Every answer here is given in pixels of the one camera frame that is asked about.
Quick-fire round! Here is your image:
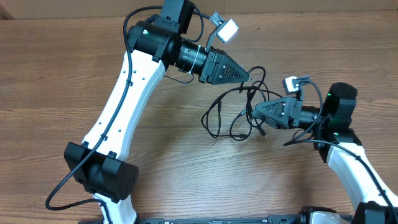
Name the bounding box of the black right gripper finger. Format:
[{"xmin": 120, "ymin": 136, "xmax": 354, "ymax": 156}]
[
  {"xmin": 254, "ymin": 97, "xmax": 294, "ymax": 123},
  {"xmin": 253, "ymin": 113, "xmax": 292, "ymax": 129}
]

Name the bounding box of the thin black USB cable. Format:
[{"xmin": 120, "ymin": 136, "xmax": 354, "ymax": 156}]
[{"xmin": 201, "ymin": 86, "xmax": 284, "ymax": 139}]

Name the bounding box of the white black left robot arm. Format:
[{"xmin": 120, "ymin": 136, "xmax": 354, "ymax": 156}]
[{"xmin": 64, "ymin": 0, "xmax": 249, "ymax": 223}]

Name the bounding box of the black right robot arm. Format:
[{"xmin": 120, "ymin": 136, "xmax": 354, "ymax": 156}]
[{"xmin": 253, "ymin": 82, "xmax": 397, "ymax": 223}]

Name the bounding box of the black right camera cable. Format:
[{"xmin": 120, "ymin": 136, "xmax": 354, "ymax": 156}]
[{"xmin": 282, "ymin": 76, "xmax": 398, "ymax": 224}]

